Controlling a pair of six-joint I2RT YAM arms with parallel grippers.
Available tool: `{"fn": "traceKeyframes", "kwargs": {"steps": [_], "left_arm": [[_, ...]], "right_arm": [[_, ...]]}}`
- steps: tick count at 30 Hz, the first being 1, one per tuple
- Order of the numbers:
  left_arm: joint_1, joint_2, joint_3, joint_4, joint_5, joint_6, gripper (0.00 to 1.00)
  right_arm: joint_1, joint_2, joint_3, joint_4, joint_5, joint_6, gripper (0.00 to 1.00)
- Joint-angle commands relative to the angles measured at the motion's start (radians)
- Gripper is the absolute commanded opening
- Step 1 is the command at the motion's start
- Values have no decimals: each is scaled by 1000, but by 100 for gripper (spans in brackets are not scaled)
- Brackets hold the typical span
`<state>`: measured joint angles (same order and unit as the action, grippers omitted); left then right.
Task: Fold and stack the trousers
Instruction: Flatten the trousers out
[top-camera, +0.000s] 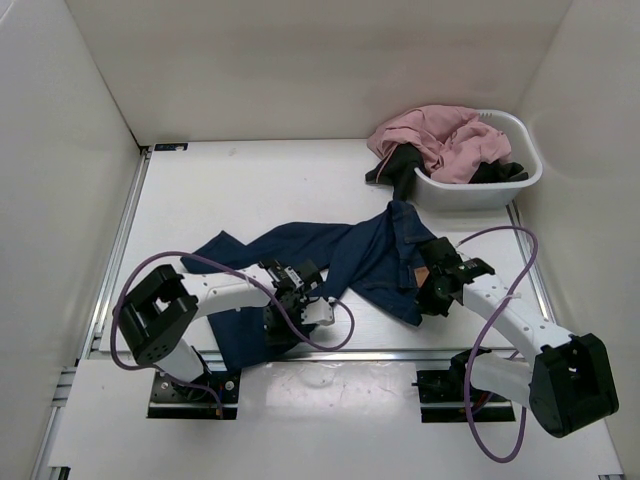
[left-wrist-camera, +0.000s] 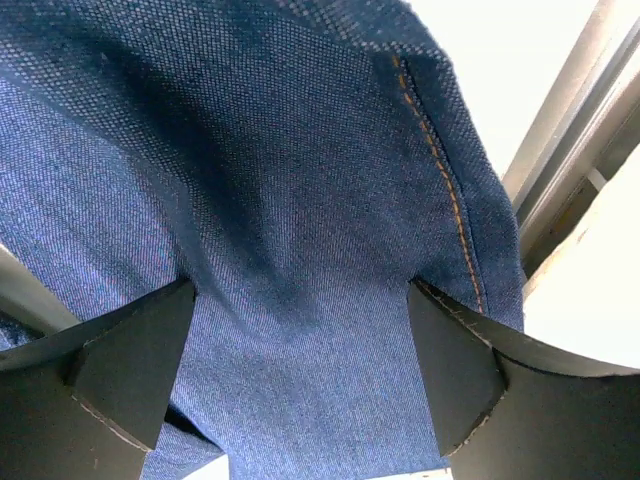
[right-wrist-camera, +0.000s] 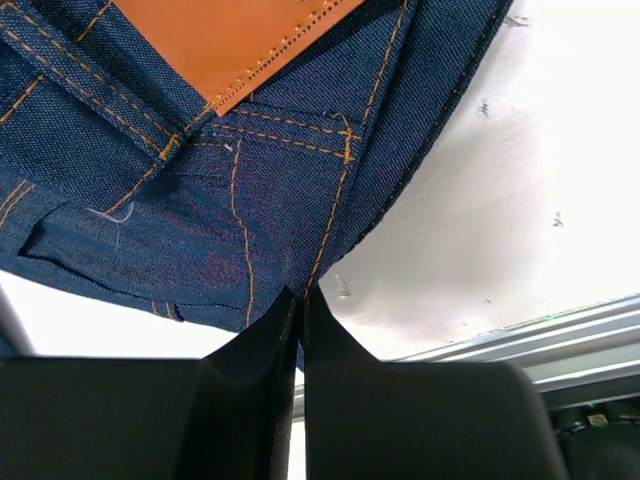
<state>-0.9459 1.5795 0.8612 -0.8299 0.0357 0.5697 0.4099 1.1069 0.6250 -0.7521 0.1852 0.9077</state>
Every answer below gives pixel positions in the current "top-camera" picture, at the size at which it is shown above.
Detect navy blue denim trousers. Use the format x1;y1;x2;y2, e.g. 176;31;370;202
194;200;436;371

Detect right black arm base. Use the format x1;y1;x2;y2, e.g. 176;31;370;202
412;350;516;424

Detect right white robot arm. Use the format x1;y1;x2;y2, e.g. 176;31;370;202
415;237;619;438

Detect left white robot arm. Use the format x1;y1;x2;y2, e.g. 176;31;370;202
114;261;335;400

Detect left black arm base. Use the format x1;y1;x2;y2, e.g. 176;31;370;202
147;367;241;421

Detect white plastic laundry basket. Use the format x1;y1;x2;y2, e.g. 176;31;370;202
412;109;543;212

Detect white front panel board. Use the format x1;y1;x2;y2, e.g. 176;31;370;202
49;360;622;479

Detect black garment with pink stripe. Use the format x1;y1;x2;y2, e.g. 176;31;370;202
365;144;423;201

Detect blue label sticker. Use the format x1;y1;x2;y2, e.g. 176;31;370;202
154;143;189;152

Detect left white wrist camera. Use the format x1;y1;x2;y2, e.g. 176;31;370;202
301;297;335;327

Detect left aluminium frame rail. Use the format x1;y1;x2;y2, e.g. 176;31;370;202
30;146;152;479

